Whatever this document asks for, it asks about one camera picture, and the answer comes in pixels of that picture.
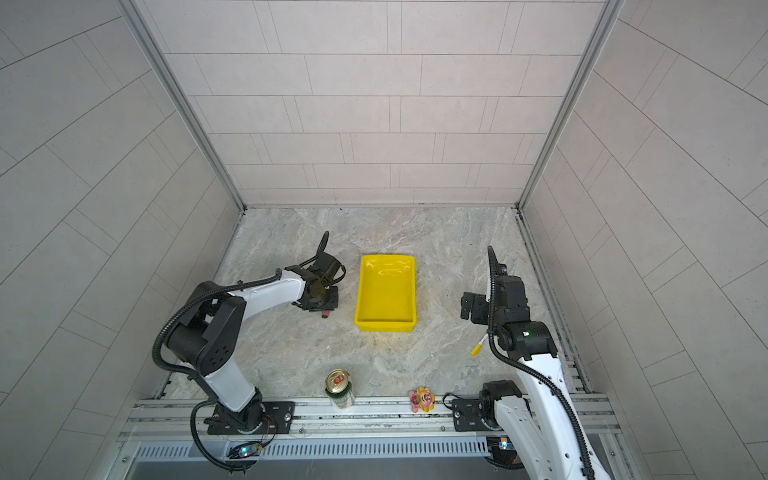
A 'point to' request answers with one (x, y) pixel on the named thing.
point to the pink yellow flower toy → (422, 399)
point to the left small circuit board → (245, 450)
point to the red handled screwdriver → (325, 314)
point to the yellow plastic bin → (386, 294)
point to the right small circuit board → (502, 451)
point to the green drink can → (339, 388)
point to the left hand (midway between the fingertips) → (339, 300)
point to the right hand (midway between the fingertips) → (477, 299)
